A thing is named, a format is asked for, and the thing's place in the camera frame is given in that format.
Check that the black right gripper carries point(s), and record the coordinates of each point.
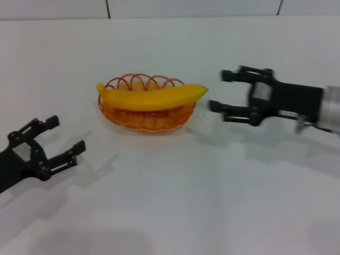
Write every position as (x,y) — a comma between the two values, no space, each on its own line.
(295,99)

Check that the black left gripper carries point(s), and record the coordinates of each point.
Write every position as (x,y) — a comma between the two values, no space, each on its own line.
(16,162)

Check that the yellow banana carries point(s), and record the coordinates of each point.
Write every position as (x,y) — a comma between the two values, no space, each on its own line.
(154,98)

